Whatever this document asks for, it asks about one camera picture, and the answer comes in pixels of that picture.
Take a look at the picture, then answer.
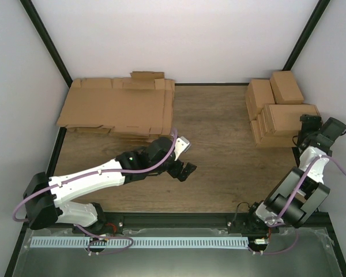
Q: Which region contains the brown cardboard paper box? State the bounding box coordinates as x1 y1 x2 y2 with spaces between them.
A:
262 104 319 137

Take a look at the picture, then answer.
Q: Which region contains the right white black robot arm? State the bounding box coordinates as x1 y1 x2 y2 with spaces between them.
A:
245 114 346 233

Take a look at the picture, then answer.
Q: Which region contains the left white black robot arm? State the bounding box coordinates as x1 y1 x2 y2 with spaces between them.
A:
23 137 197 233

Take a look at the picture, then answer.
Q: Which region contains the folded cardboard box back right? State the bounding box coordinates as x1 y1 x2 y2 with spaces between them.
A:
270 71 304 104

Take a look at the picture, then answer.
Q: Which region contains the folded cardboard box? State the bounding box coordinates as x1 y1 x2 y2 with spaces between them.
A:
270 71 304 104
245 79 275 121
250 120 296 148

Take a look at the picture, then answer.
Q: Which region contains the folded cardboard box front bottom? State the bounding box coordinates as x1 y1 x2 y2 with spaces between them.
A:
250 120 296 148

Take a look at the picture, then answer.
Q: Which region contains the folded cardboard box back left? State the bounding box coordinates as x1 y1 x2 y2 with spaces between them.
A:
245 79 275 121

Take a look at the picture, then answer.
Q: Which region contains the stack of flat cardboard sheets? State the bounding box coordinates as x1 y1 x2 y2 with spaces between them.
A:
57 71 175 144

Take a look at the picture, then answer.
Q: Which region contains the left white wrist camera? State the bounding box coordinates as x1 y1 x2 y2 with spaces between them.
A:
174 136 191 160

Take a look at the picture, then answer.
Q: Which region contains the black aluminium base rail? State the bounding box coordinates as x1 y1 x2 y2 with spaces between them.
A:
104 212 249 235

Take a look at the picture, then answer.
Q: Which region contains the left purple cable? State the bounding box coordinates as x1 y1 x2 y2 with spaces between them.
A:
11 127 179 256

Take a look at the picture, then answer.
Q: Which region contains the light blue slotted cable duct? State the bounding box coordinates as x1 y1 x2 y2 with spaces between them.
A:
29 237 249 249

